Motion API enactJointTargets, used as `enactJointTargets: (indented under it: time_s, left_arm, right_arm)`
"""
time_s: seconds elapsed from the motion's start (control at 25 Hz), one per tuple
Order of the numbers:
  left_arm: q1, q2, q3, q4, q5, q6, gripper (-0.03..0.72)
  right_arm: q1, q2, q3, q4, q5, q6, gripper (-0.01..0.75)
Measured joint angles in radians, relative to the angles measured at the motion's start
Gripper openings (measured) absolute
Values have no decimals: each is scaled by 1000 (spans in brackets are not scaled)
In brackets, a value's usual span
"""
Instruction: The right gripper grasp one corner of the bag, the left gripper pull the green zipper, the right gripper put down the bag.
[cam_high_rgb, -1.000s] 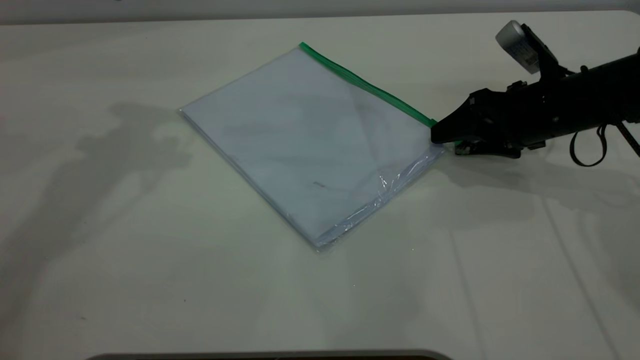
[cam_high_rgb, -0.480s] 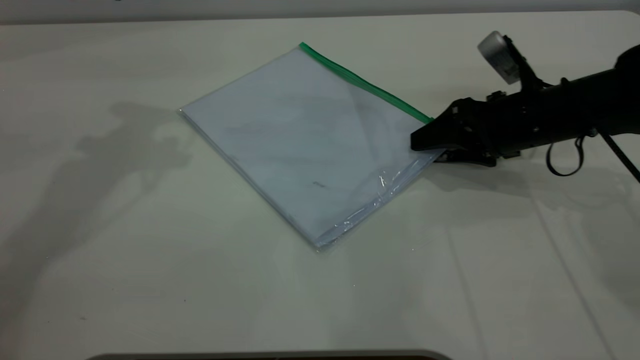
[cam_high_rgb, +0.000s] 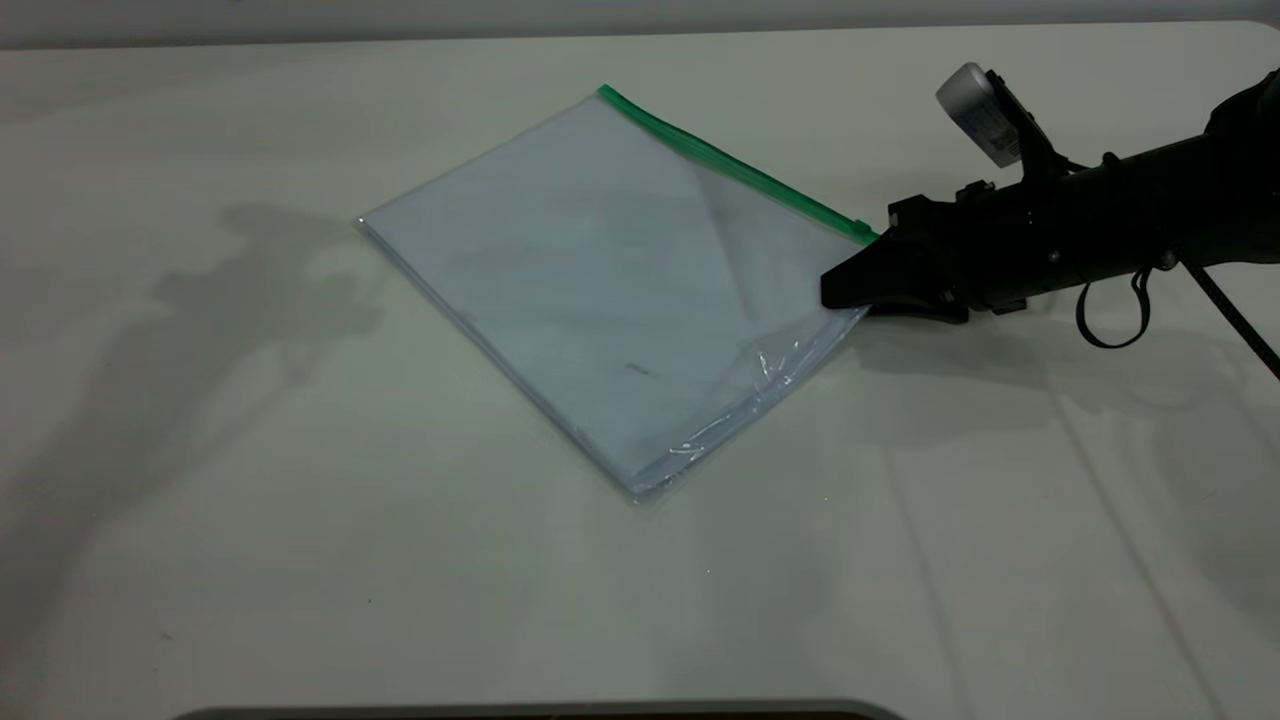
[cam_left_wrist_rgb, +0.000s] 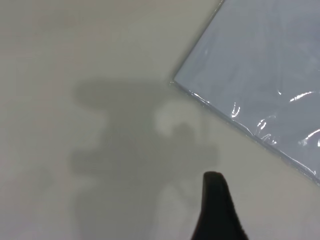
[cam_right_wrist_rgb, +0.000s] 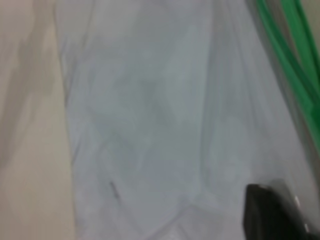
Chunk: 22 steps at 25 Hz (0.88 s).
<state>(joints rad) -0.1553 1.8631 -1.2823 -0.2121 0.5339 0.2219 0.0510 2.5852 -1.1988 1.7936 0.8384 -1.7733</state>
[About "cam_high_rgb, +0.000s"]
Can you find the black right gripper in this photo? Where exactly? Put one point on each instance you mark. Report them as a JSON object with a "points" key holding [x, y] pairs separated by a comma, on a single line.
{"points": [[1060, 230]]}

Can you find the green zipper slider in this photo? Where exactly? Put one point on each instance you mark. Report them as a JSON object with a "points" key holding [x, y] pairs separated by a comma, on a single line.
{"points": [[864, 229]]}

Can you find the clear plastic green-zip bag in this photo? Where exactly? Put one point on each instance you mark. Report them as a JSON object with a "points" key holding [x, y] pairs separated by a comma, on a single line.
{"points": [[580, 280]]}

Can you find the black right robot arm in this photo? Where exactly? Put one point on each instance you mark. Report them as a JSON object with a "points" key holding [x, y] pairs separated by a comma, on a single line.
{"points": [[1235, 180]]}

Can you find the dark curved base rim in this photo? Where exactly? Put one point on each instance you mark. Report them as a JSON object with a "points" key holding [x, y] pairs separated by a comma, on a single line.
{"points": [[540, 713]]}

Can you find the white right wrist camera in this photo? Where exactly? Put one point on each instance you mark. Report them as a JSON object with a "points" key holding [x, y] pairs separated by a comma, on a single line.
{"points": [[985, 115]]}

